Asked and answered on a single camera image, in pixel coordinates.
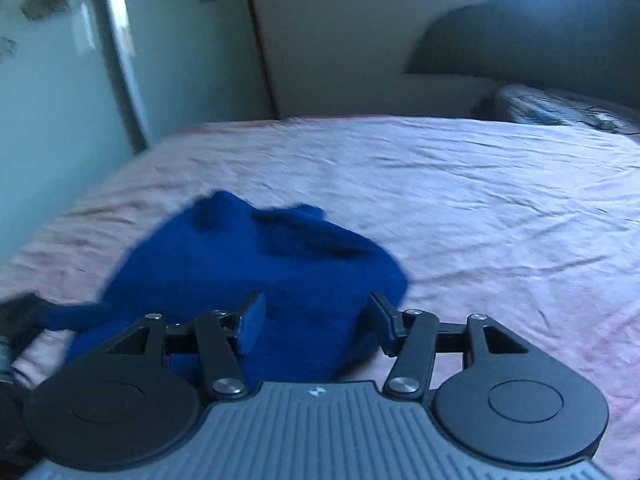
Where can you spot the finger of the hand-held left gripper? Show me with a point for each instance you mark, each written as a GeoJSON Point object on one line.
{"type": "Point", "coordinates": [22, 312]}

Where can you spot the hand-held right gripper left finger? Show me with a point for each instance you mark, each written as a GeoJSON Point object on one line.
{"type": "Point", "coordinates": [251, 322]}

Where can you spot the blue shirt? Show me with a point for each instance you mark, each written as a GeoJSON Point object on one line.
{"type": "Point", "coordinates": [225, 270]}

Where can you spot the floral glass wardrobe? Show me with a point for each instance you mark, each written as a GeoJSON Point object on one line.
{"type": "Point", "coordinates": [60, 110]}

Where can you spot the bed with pink sheet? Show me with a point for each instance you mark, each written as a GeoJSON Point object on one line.
{"type": "Point", "coordinates": [450, 200]}

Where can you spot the patterned pillow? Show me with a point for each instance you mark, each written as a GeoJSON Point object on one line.
{"type": "Point", "coordinates": [550, 105]}

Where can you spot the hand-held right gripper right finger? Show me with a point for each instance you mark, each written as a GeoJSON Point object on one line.
{"type": "Point", "coordinates": [382, 317]}

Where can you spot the dark arched headboard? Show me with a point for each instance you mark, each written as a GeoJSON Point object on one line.
{"type": "Point", "coordinates": [475, 45]}

